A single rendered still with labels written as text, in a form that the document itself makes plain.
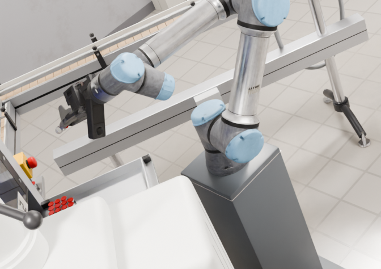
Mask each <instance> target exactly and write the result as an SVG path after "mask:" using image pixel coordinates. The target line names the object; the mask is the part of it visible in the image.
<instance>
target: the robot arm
mask: <svg viewBox="0 0 381 269"><path fill-rule="evenodd" d="M289 10H290V0H202V1H200V2H199V3H198V4H196V5H195V6H193V7H192V8H191V9H190V10H188V11H187V12H186V13H184V14H183V15H182V16H180V17H179V18H177V19H176V20H175V21H174V22H172V23H171V24H170V25H168V26H167V27H166V28H165V29H163V30H162V31H160V32H159V33H158V34H156V35H155V36H154V37H152V38H151V39H150V40H149V41H147V42H146V43H144V44H143V45H142V46H140V47H139V48H138V49H137V50H136V51H134V52H133V53H128V52H126V53H122V54H120V55H118V56H117V58H116V59H115V60H113V61H112V63H111V64H110V65H108V66H107V67H106V68H105V69H104V70H103V71H102V72H100V73H96V74H89V75H87V76H86V78H87V79H86V80H85V81H84V82H82V83H81V82H77V83H76V84H75V85H71V86H70V87H69V88H68V89H67V90H66V91H65V92H63V94H64V96H65V100H66V103H67V105H68V106H70V107H69V108H67V109H66V108H65V107H64V106H63V105H59V107H58V110H59V113H60V118H61V121H60V127H63V128H66V127H67V126H74V125H76V124H78V123H80V122H82V121H84V120H86V119H87V129H88V138H90V139H93V140H94V139H97V138H102V137H105V135H106V134H105V116H104V104H105V103H107V102H109V101H111V100H112V99H113V98H115V97H116V96H118V94H120V93H121V92H123V91H124V90H126V91H130V92H133V93H136V94H139V95H143V96H147V97H150V98H154V99H155V100H162V101H165V100H168V99H169V98H170V97H171V96H172V94H173V91H174V90H175V80H174V78H173V76H171V75H169V74H167V73H166V72H160V71H158V70H156V69H155V68H157V67H158V66H159V65H160V64H162V63H163V62H165V60H167V59H168V58H170V57H171V56H172V55H173V54H175V53H176V52H177V51H179V50H180V49H181V48H182V47H184V46H185V45H187V44H188V43H189V42H191V41H192V40H193V39H194V38H196V37H197V36H198V35H199V34H201V33H202V32H204V31H205V30H206V29H208V28H209V27H210V26H211V25H213V24H214V23H215V22H217V21H218V20H219V19H220V20H225V19H226V18H228V17H229V16H230V15H233V14H238V20H237V26H238V27H239V28H240V31H241V33H240V39H239V46H238V52H237V57H236V63H235V70H234V76H233V80H232V87H231V94H230V100H229V104H228V109H226V105H225V104H224V103H223V102H222V101H221V100H218V99H213V100H208V101H206V102H203V103H202V104H200V105H199V106H197V107H196V108H195V109H194V110H193V112H192V114H191V120H192V124H193V126H194V127H195V129H196V132H197V134H198V136H199V138H200V140H201V142H202V145H203V147H204V149H205V163H206V166H207V168H208V170H209V171H210V172H211V173H212V174H214V175H218V176H225V175H231V174H233V173H236V172H237V171H239V170H241V169H242V168H243V167H244V166H245V165H246V164H247V162H249V161H251V160H253V159H254V158H255V157H256V156H257V155H258V154H259V153H260V152H261V150H262V148H263V145H264V137H263V135H262V133H261V132H260V131H259V124H260V118H259V117H258V115H257V114H256V111H257V106H258V102H259V96H260V90H261V84H262V80H263V74H264V68H265V63H266V57H267V52H268V46H269V41H270V36H271V35H272V34H273V33H275V32H276V31H277V27H278V25H280V24H281V23H282V22H283V20H284V19H286V17H287V16H288V13H289Z"/></svg>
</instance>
